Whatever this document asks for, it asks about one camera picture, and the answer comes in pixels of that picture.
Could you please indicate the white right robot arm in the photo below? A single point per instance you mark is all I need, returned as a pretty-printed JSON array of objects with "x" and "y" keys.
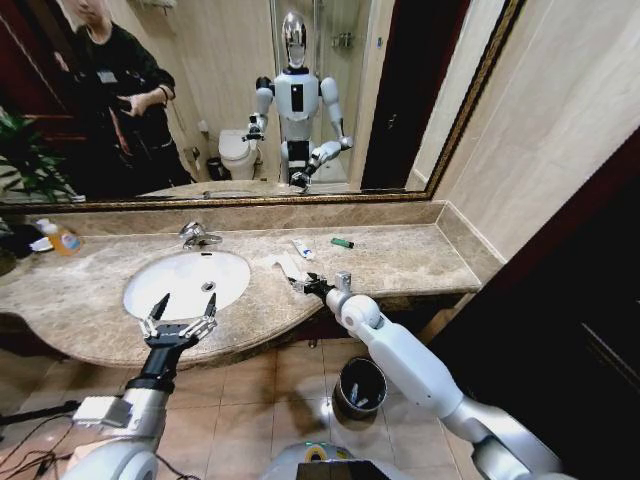
[{"x": 405, "y": 360}]

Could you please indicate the metal shower rack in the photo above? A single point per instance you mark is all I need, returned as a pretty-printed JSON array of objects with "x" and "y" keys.
[{"x": 343, "y": 40}]

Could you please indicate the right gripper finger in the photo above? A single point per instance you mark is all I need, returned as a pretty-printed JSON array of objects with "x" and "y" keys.
[
  {"x": 312, "y": 278},
  {"x": 297, "y": 286}
]

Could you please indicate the chrome sink drain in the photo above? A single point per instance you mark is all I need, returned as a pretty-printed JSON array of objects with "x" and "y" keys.
[{"x": 208, "y": 286}]

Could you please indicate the white oval sink basin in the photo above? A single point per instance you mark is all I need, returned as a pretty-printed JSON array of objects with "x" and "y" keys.
[{"x": 185, "y": 280}]

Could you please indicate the green potted plant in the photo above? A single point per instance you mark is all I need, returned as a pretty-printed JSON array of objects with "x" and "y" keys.
[{"x": 27, "y": 160}]

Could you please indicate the white robot front shell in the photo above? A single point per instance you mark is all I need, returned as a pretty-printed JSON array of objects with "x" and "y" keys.
[{"x": 325, "y": 462}]

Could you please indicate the dark red wooden door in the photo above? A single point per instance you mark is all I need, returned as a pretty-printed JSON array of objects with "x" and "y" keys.
[{"x": 565, "y": 300}]

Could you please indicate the gold framed wall mirror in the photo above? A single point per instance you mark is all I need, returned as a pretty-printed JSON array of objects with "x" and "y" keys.
[{"x": 225, "y": 100}]

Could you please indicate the dark round trash bin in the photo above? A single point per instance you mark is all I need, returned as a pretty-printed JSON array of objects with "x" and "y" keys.
[{"x": 350, "y": 407}]

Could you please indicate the chrome faucet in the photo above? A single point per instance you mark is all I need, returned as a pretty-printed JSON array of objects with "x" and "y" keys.
[{"x": 192, "y": 232}]

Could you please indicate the white trash pieces inside bin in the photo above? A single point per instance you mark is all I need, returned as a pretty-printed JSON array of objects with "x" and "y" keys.
[{"x": 356, "y": 394}]

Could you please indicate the green lighter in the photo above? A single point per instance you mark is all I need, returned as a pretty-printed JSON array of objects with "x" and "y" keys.
[{"x": 342, "y": 243}]

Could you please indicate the small black bathroom bin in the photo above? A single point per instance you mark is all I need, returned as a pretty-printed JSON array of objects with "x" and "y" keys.
[{"x": 218, "y": 170}]

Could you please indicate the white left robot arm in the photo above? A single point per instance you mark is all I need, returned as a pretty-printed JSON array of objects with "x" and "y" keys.
[{"x": 127, "y": 425}]

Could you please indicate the orange soap pump bottle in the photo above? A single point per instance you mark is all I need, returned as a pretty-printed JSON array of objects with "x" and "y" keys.
[{"x": 64, "y": 241}]

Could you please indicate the white toothpaste tube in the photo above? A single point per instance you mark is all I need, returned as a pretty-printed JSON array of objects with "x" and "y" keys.
[{"x": 303, "y": 249}]

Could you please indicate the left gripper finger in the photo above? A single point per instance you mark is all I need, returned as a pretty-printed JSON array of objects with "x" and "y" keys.
[
  {"x": 205, "y": 320},
  {"x": 151, "y": 320}
]

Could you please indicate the small white dish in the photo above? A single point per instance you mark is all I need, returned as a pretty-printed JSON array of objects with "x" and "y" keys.
[{"x": 41, "y": 245}]

